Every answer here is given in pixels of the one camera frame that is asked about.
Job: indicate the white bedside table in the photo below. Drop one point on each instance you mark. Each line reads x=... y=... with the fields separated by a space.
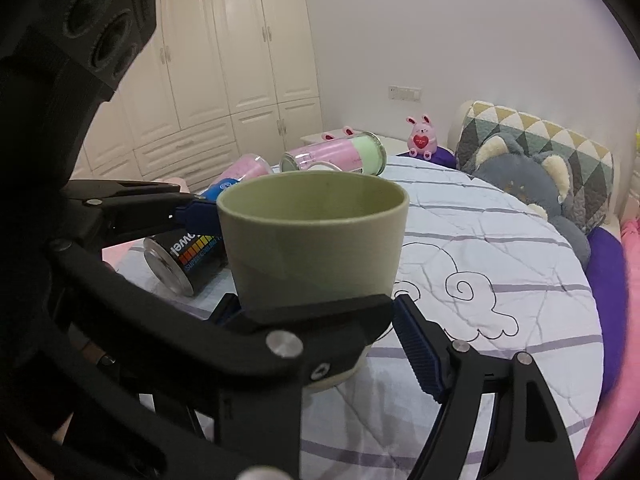
x=392 y=146

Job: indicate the grey cat plush pillow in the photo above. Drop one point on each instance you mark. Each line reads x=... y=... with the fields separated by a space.
x=543 y=182

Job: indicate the blue black towel can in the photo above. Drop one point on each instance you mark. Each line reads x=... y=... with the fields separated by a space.
x=185 y=263

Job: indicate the pink plastic cup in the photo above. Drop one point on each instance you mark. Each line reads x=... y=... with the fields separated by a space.
x=247 y=167

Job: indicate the pink green canister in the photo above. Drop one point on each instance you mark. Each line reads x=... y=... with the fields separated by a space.
x=363 y=153

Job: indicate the white wall socket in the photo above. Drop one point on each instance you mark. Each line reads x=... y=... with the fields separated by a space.
x=396 y=93

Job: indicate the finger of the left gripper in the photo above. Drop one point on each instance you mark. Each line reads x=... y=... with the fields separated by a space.
x=128 y=210
x=280 y=339

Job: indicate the pink bunny toy front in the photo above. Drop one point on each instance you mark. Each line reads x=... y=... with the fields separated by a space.
x=345 y=132

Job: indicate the pink bed blanket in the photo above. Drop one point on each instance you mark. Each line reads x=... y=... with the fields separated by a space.
x=615 y=384

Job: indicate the cream wardrobe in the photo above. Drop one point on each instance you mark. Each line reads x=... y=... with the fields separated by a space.
x=219 y=79

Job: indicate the white paper cup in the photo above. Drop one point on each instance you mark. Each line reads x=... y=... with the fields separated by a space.
x=323 y=166

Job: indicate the green cup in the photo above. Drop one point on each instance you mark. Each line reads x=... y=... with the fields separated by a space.
x=302 y=238

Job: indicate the striped white quilt cover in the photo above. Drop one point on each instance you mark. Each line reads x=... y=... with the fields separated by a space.
x=374 y=424

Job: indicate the pink bunny toy back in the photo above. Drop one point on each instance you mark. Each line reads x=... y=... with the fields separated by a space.
x=422 y=142

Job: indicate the triangle pattern cushion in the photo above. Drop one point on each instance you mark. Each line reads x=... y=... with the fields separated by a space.
x=585 y=168

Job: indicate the pink bunny toy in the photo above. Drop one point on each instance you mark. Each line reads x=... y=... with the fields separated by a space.
x=422 y=142
x=345 y=132

